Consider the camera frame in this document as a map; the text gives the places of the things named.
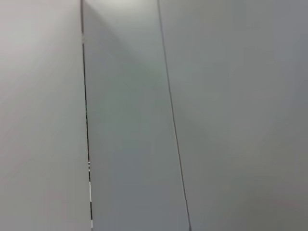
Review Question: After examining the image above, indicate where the grey partition panel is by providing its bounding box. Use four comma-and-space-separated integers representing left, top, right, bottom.
157, 0, 308, 231
0, 0, 93, 231
80, 0, 192, 231

